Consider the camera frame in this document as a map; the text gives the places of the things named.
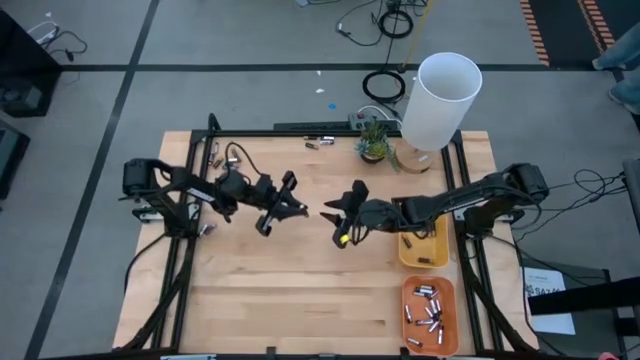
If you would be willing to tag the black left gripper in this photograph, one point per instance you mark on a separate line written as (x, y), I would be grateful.
(260, 195)

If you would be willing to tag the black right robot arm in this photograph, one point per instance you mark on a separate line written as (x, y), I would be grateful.
(465, 200)

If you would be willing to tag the long black bar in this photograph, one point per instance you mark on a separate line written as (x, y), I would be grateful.
(310, 126)

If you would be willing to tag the red object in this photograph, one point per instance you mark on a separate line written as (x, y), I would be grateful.
(607, 356)

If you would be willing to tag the grey side table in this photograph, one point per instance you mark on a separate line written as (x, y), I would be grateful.
(590, 270)

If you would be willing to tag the white printed paper sheet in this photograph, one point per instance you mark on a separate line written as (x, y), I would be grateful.
(555, 325)

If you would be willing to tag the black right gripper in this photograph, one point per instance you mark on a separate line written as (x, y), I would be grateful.
(365, 212)

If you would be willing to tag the potted succulent plant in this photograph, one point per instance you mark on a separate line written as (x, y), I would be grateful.
(374, 145)

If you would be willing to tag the grey power strip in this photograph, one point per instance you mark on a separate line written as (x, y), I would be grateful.
(362, 120)

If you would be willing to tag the person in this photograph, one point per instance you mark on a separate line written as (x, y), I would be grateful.
(620, 65)

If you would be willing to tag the yellow plastic bin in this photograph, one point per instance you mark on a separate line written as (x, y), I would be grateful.
(435, 250)

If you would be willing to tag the orange plastic bin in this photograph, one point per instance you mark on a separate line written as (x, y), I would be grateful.
(420, 332)

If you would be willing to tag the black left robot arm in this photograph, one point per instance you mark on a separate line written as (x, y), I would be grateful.
(170, 185)

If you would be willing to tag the black cabinet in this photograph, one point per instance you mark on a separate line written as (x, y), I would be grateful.
(25, 65)

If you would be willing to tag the black equipment box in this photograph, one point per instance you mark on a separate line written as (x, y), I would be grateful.
(10, 155)

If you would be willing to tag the white cylindrical table lamp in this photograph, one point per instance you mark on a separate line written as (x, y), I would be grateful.
(440, 100)

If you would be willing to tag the black floor mat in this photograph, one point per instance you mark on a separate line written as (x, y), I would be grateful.
(562, 30)

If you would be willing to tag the black beam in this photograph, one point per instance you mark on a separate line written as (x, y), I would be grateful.
(590, 300)

